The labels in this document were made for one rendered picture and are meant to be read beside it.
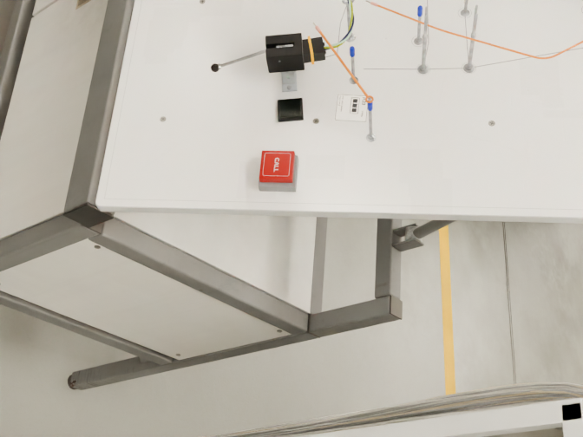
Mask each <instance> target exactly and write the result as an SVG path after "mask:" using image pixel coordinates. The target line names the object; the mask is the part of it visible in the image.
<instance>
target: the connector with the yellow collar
mask: <svg viewBox="0 0 583 437"><path fill-rule="evenodd" d="M302 43H303V58H304V63H307V62H311V52H310V47H309V42H308V39H304V40H302ZM311 46H312V50H313V57H314V62H318V61H323V60H325V54H326V50H325V48H324V42H323V38H322V36H320V37H315V38H311Z"/></svg>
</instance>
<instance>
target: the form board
mask: <svg viewBox="0 0 583 437"><path fill-rule="evenodd" d="M367 1H369V2H374V3H377V4H379V5H381V6H383V7H385V8H388V9H390V10H394V11H396V12H398V13H401V14H404V15H405V16H409V17H412V18H414V19H416V20H418V15H417V7H418V6H419V5H422V7H423V15H422V19H421V22H423V23H424V15H425V7H426V6H427V7H428V24H429V25H432V26H434V27H437V28H439V29H444V30H447V31H449V32H453V33H456V34H459V35H462V36H467V37H470V38H471V33H472V29H473V21H474V14H475V6H476V5H478V10H477V14H478V17H477V24H476V31H475V33H476V36H475V39H476V40H480V41H483V42H488V43H492V44H494V45H498V46H501V47H504V48H507V49H512V50H516V51H519V52H522V53H525V54H529V55H534V56H538V57H549V56H552V55H556V54H558V53H560V52H561V51H563V50H565V49H568V48H570V47H572V46H573V45H574V44H576V43H578V42H581V41H583V0H468V8H467V10H469V16H462V15H461V11H462V10H464V0H367ZM352 4H353V13H354V25H353V29H352V32H351V33H353V34H354V35H355V36H356V39H355V41H353V42H347V41H345V42H344V43H343V44H342V45H341V46H339V47H337V48H334V49H335V50H336V52H337V53H338V55H339V56H340V57H341V59H342V60H343V62H344V63H345V65H346V66H347V67H348V69H349V70H350V71H351V58H350V46H353V47H354V48H355V56H354V63H355V77H357V78H358V82H359V84H360V85H361V86H362V88H363V89H364V91H365V92H366V93H367V95H371V96H373V98H374V101H373V109H372V133H373V134H374V135H375V136H376V139H375V140H374V141H372V142H369V141H367V140H366V136H367V134H369V133H370V132H369V110H368V113H367V121H366V122H358V121H334V120H335V113H336V105H337V94H340V95H364V93H363V92H362V90H361V89H360V88H359V86H358V85H357V84H351V83H350V82H349V79H350V78H351V76H350V74H349V73H348V71H347V70H346V69H345V67H344V66H343V64H342V63H341V62H340V61H339V60H338V58H337V57H336V55H335V54H334V53H333V51H332V50H331V49H328V50H326V54H325V60H323V61H318V62H314V64H311V62H307V63H305V70H299V71H297V90H298V91H291V92H282V75H281V72H278V73H269V71H268V67H267V62H266V58H265V53H264V54H261V55H256V56H254V57H251V58H248V59H245V60H243V61H240V62H235V63H233V64H230V65H227V66H225V67H222V68H221V69H220V70H219V71H218V72H213V71H212V70H211V66H212V64H214V63H217V64H219V63H220V64H223V63H226V62H230V61H233V60H236V59H239V58H241V57H244V56H247V55H251V54H254V53H256V52H259V51H261V50H265V49H266V46H265V36H275V35H284V34H295V33H302V39H303V40H304V39H308V36H310V37H311V38H315V37H320V36H321V35H320V34H319V33H318V31H317V30H316V29H315V25H314V24H313V23H315V24H316V25H317V26H318V27H319V28H320V29H321V31H322V33H323V34H324V36H325V37H326V39H327V40H328V41H329V43H330V44H334V43H338V42H340V41H341V40H342V39H343V38H344V37H345V35H346V34H347V33H348V23H347V7H346V4H344V3H342V0H134V7H133V12H132V16H131V21H130V26H129V31H128V39H127V43H126V48H125V52H124V57H123V62H122V66H121V74H120V79H119V84H118V89H117V93H116V97H115V105H114V110H113V115H112V120H111V124H110V129H109V133H108V142H107V146H106V151H105V155H104V160H103V164H102V173H101V177H100V182H99V186H98V191H97V195H96V200H95V204H96V206H97V207H98V209H99V210H100V211H101V212H152V213H187V214H223V215H258V216H293V217H328V218H364V219H433V220H469V221H504V222H540V223H575V224H583V43H581V44H579V45H577V46H576V47H574V48H572V49H569V50H568V51H566V52H564V53H562V54H560V55H557V56H556V57H553V58H550V59H536V58H533V57H529V56H526V55H521V54H517V53H515V52H511V51H508V50H505V49H499V48H496V47H494V46H490V45H487V44H484V43H481V42H476V41H475V44H474V51H473V57H472V64H473V65H474V66H475V70H474V71H473V72H472V73H467V72H465V71H464V70H463V66H464V65H465V64H467V63H468V54H469V47H470V41H471V40H469V39H466V38H463V37H459V36H454V35H451V34H449V33H445V32H442V31H440V30H437V29H433V28H430V27H429V26H428V27H427V35H428V38H427V47H426V62H425V65H426V66H428V67H429V72H428V73H427V74H420V73H419V72H418V71H417V68H418V67H419V66H420V65H422V54H423V44H421V45H416V44H415V43H414V40H415V38H417V24H418V22H415V21H413V20H410V19H408V18H406V17H404V16H400V15H398V14H396V13H393V12H391V11H388V10H385V9H382V8H380V7H377V6H374V5H371V4H370V3H368V2H366V0H354V2H353V3H352ZM294 98H303V110H304V120H303V121H285V122H278V100H283V99H294ZM263 150H264V151H294V152H295V155H297V156H298V178H297V189H296V192H261V191H260V190H259V170H260V161H261V154H262V151H263Z"/></svg>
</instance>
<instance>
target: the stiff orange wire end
mask: <svg viewBox="0 0 583 437"><path fill-rule="evenodd" d="M313 24H314V25H315V29H316V30H317V31H318V33H319V34H320V35H321V36H322V37H323V38H324V40H325V41H326V43H327V44H328V45H329V47H330V48H331V50H332V51H333V53H334V54H335V55H336V57H337V58H338V60H339V61H340V62H341V63H342V64H343V66H344V67H345V69H346V70H347V71H348V73H349V74H350V76H351V77H352V79H353V80H354V81H355V83H356V84H357V85H358V86H359V88H360V89H361V90H362V92H363V93H364V95H365V96H366V98H365V101H366V102H367V103H372V102H373V101H374V98H373V96H371V95H367V93H366V92H365V91H364V89H363V88H362V86H361V85H360V84H359V82H358V81H357V79H356V78H355V76H354V75H353V74H352V73H351V71H350V70H349V69H348V67H347V66H346V65H345V63H344V62H343V60H342V59H341V57H340V56H339V55H338V53H337V52H336V50H335V49H334V48H333V47H332V46H331V44H330V43H329V41H328V40H327V39H326V37H325V36H324V34H323V33H322V31H321V29H320V28H319V27H318V26H317V25H316V24H315V23H313ZM369 97H370V98H371V101H368V100H367V99H368V98H369Z"/></svg>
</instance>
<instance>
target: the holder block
mask: <svg viewBox="0 0 583 437"><path fill-rule="evenodd" d="M302 40H303V39H302V33H295V34H284V35H275V36H265V46H266V49H265V58H266V62H267V67H268V71H269V73H278V72H288V71H299V70H305V64H304V58H303V43H302ZM288 44H293V46H292V47H282V48H276V46H278V45H288ZM279 61H281V62H279Z"/></svg>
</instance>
